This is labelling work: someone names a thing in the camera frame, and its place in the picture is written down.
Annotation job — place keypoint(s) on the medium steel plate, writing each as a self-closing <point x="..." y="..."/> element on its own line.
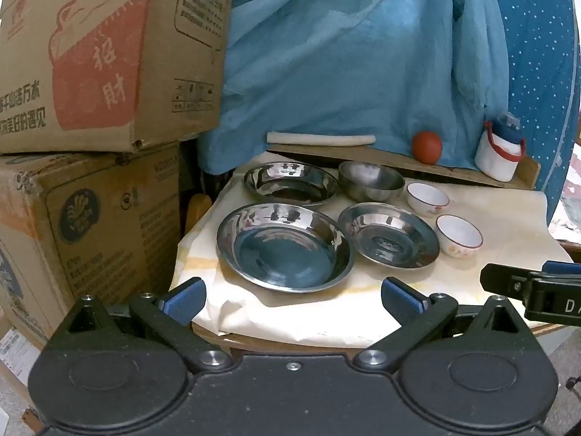
<point x="290" y="181"/>

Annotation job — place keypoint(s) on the small steel plate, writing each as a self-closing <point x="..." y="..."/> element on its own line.
<point x="386" y="240"/>

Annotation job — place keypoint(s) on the red ball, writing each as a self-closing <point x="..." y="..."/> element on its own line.
<point x="426" y="147"/>

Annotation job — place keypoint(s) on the white bowl with red mark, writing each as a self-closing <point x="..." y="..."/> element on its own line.
<point x="458" y="234"/>

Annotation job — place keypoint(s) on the blue white-dotted cloth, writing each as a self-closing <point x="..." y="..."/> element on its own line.
<point x="540" y="54"/>

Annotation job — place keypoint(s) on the steel bowl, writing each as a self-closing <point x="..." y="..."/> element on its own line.
<point x="370" y="181"/>

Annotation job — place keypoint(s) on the white stick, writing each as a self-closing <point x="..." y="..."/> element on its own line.
<point x="317" y="139"/>

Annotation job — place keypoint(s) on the patterned cloth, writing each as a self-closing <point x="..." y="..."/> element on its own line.
<point x="573" y="200"/>

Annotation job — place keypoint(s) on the cardboard box with red print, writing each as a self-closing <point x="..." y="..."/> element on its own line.
<point x="113" y="54"/>

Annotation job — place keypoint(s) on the cardboard box with dark emblem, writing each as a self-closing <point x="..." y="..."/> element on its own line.
<point x="90" y="218"/>

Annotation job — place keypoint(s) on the large steel plate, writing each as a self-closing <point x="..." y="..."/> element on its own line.
<point x="281" y="254"/>

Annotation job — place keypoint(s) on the white table cloth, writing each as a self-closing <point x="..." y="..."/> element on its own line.
<point x="499" y="281"/>

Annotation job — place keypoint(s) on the cardboard box with white label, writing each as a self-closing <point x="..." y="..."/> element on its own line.
<point x="16" y="354"/>

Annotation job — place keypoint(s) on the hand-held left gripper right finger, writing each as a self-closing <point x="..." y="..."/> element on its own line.
<point x="399" y="300"/>

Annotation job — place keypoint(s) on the orange wooden part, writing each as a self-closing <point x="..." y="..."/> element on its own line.
<point x="199" y="211"/>

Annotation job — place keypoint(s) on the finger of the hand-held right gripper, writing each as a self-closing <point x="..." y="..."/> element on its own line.
<point x="504" y="279"/>
<point x="563" y="269"/>

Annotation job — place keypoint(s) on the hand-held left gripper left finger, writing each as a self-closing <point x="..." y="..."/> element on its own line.
<point x="186" y="302"/>

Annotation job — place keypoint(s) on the light blue cloth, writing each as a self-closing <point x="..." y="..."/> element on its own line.
<point x="340" y="54"/>

